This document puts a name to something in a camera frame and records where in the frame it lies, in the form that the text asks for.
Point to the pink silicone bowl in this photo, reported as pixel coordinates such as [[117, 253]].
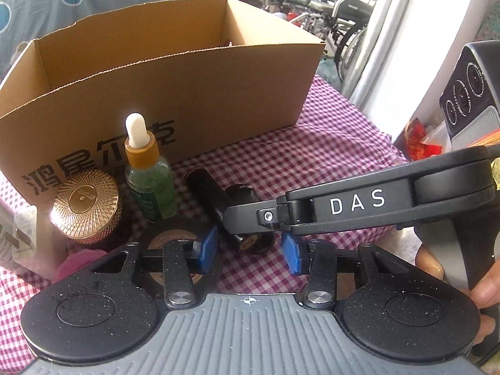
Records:
[[76, 265]]

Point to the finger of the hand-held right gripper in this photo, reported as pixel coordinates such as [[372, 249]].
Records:
[[250, 216]]

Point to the person's right hand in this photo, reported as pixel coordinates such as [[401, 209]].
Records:
[[488, 293]]

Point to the red plastic wrappers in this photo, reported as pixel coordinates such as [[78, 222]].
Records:
[[424, 140]]

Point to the black key fob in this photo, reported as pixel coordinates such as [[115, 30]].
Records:
[[262, 244]]

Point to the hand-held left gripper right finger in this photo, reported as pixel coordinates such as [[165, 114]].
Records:
[[293, 254]]

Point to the white pill bottle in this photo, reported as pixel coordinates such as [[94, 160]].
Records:
[[23, 242]]

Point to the green dropper bottle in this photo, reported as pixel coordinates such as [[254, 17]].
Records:
[[150, 187]]

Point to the black cylinder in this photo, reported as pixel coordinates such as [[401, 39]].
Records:
[[205, 195]]

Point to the black tape roll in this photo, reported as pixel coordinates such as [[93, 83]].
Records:
[[146, 234]]

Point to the rose gold jar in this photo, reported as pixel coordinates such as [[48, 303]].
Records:
[[86, 199]]

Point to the brown cardboard box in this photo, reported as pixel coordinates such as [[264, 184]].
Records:
[[156, 97]]

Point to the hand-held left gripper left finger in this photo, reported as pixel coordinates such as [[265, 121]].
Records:
[[205, 248]]

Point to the silver frame wheelchair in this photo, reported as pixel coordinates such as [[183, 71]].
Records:
[[343, 19]]

